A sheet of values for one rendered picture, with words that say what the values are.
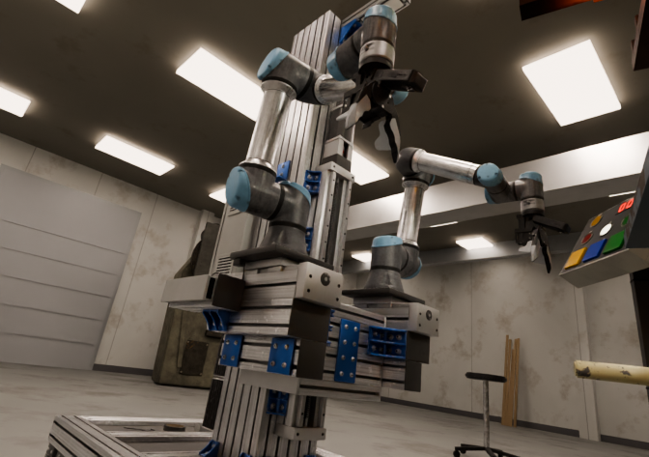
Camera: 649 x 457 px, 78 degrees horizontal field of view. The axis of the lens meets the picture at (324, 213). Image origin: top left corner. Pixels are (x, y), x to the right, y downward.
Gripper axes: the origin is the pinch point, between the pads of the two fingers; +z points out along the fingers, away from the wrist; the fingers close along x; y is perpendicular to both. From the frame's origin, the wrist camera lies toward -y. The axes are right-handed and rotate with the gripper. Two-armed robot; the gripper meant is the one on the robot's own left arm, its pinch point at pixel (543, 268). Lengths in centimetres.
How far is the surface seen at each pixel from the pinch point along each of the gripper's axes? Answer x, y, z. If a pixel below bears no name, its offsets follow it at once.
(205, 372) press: -236, 611, 67
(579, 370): 11.3, -10.7, 31.9
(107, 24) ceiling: 102, 393, -281
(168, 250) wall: -209, 840, -166
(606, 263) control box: -4.8, -16.8, -1.5
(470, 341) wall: -847, 444, -76
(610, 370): 8.6, -17.2, 31.1
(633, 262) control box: -1.4, -23.9, -0.2
